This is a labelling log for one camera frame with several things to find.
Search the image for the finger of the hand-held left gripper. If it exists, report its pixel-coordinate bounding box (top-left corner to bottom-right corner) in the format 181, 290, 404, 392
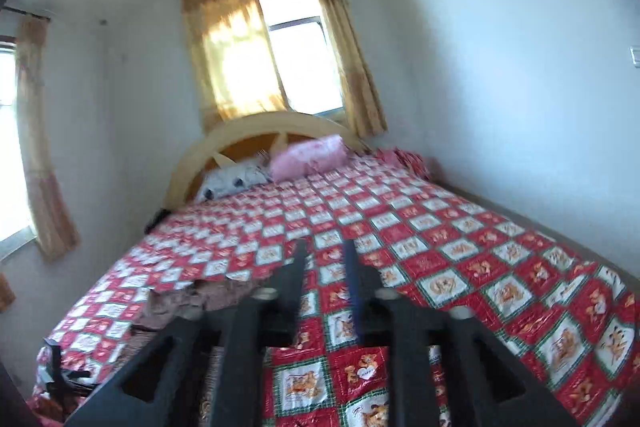
42, 338, 93, 408

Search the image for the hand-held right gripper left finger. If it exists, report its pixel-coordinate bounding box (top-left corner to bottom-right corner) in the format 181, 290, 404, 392
64, 238, 311, 427

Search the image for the red ruffled cloth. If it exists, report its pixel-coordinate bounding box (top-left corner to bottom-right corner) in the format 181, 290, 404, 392
375, 148, 431, 180

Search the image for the yellow curtain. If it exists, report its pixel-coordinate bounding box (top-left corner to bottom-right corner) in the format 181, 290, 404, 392
302, 0, 388, 138
0, 273, 17, 314
179, 0, 291, 132
14, 16, 81, 263

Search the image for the brown knit garment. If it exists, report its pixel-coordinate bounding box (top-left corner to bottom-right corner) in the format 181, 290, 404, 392
131, 276, 273, 427

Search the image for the pink pillow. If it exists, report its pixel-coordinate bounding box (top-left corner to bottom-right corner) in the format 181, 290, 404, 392
270, 134, 348, 182

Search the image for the dark curtain rod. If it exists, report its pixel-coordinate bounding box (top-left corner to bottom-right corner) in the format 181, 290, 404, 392
0, 6, 52, 22

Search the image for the red checkered printed blanket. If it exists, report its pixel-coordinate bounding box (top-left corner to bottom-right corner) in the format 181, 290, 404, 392
27, 149, 640, 427

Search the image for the dark cloth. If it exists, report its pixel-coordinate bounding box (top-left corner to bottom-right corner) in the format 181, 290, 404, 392
145, 209, 173, 233

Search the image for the white printed pillow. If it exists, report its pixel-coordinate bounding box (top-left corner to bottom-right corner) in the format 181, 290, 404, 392
195, 159, 273, 202

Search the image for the cream wooden headboard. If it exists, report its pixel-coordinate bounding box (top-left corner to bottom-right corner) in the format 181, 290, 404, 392
165, 111, 371, 210

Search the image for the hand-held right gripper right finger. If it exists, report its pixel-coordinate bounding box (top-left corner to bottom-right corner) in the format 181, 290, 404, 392
341, 237, 578, 427

